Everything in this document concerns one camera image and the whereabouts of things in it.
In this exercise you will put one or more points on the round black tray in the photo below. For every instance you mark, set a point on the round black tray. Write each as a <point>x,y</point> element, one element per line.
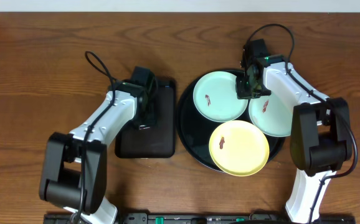
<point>194,129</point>

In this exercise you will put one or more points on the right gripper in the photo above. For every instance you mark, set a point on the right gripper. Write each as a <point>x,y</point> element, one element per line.
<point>241,94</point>

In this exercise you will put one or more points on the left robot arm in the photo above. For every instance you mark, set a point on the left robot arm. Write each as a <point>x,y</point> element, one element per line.
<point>74,174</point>

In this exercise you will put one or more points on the yellow plate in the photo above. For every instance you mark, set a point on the yellow plate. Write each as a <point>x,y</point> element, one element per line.
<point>239,148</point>

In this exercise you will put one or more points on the light green plate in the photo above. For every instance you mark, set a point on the light green plate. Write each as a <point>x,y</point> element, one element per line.
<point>215,97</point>
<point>270,115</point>

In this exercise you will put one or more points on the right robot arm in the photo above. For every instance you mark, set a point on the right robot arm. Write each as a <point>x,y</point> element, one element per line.
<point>321,139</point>

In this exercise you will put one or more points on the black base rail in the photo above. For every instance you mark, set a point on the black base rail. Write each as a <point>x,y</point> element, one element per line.
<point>143,218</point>

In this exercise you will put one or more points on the black rectangular tray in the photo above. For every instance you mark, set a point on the black rectangular tray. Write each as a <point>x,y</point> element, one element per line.
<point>157,141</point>

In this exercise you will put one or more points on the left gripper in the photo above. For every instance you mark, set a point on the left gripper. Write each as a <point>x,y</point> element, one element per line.
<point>147,116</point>

